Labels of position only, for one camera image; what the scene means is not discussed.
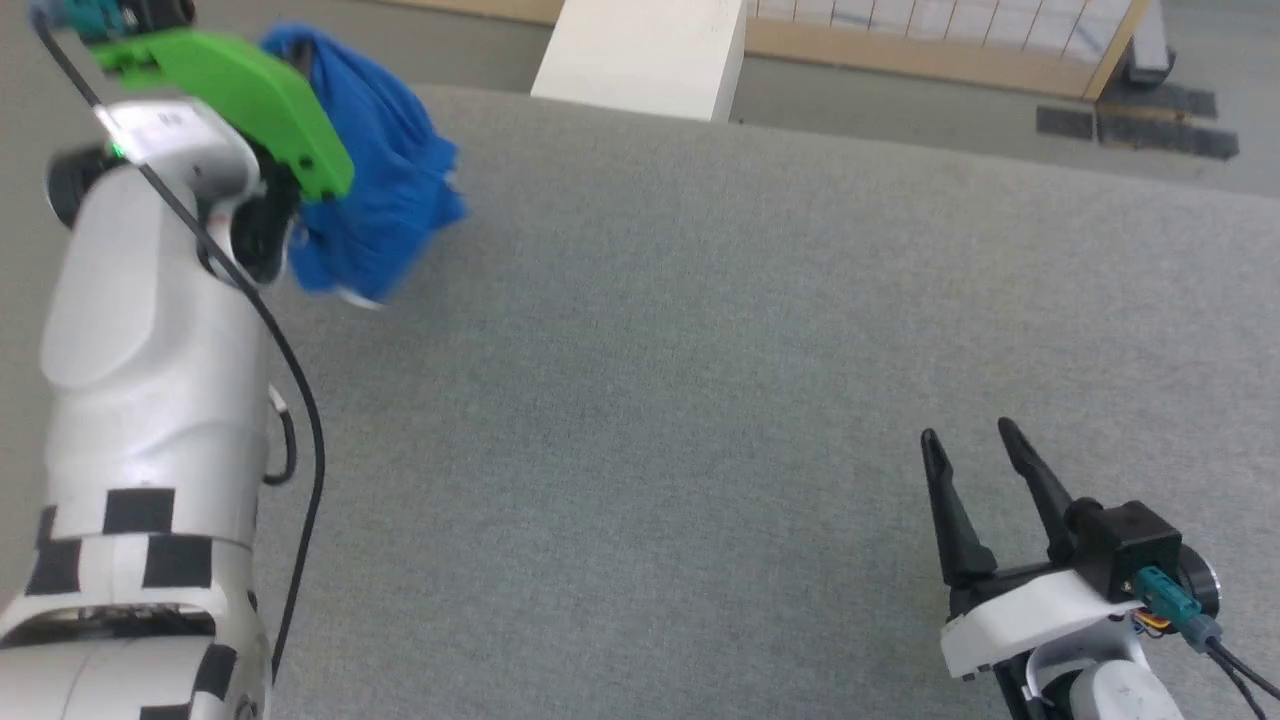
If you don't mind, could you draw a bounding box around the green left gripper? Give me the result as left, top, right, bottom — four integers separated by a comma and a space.
90, 28, 356, 202

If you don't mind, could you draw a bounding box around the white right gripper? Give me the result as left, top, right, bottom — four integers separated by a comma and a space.
920, 417, 1147, 682

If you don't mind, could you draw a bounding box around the blue and white garment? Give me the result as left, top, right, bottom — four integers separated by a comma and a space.
260, 25, 469, 307

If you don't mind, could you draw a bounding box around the small black floor mat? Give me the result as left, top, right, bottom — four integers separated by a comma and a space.
1037, 105, 1096, 141

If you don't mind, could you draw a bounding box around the white rectangular box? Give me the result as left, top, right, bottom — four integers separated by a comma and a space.
530, 0, 748, 123

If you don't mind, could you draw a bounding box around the long black floor mat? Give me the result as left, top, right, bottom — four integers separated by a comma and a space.
1097, 114, 1241, 160

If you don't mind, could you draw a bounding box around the wooden framed lemon print screen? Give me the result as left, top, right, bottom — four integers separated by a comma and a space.
400, 0, 1153, 101

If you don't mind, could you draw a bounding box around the grey wheeled stand foot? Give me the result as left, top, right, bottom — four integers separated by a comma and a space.
1120, 0, 1177, 87

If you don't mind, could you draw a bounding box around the teal left camera connector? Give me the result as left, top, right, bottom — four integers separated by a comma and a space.
58, 0, 127, 41

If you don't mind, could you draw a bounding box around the teal camera connector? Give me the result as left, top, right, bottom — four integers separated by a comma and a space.
1135, 567, 1223, 651
58, 0, 127, 41

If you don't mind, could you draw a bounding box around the teal right camera connector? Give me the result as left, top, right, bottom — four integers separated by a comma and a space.
1135, 567, 1223, 651

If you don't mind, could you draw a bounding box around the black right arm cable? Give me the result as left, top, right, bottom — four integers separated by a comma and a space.
1200, 630, 1280, 720

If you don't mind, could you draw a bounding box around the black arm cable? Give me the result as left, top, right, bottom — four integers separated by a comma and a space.
30, 10, 327, 691
1200, 630, 1280, 720

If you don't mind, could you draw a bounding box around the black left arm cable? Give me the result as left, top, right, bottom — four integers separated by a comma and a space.
30, 10, 327, 691

